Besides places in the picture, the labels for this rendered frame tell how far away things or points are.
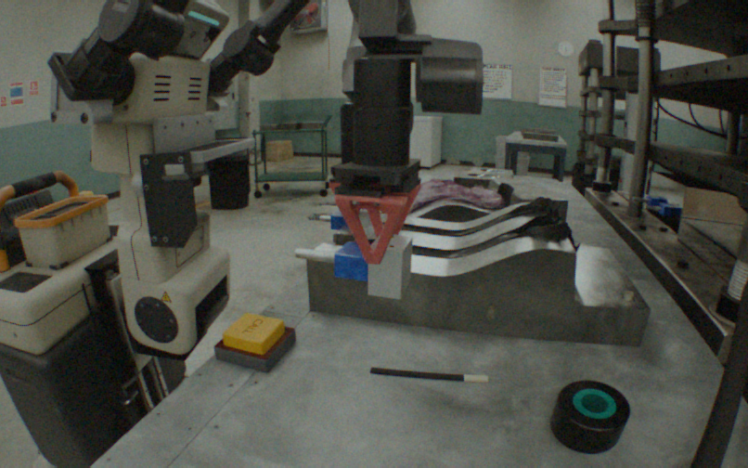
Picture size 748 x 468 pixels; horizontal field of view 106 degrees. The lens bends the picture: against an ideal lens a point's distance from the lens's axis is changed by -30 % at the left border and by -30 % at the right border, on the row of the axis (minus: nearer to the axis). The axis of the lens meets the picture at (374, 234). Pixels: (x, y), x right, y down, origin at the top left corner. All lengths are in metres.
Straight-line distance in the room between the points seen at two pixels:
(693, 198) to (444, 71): 0.93
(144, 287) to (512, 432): 0.66
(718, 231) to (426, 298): 0.93
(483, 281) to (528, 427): 0.21
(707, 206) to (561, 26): 6.86
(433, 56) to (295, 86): 8.92
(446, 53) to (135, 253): 0.63
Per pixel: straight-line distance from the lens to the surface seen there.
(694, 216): 1.21
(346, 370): 0.50
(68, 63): 0.64
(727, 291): 0.86
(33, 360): 0.93
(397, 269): 0.41
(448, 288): 0.55
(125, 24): 0.55
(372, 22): 0.39
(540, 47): 7.81
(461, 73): 0.38
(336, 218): 0.75
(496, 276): 0.54
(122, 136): 0.79
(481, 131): 7.79
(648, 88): 1.47
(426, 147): 7.15
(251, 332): 0.51
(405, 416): 0.44
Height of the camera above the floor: 1.10
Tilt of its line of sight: 18 degrees down
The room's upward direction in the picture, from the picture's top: straight up
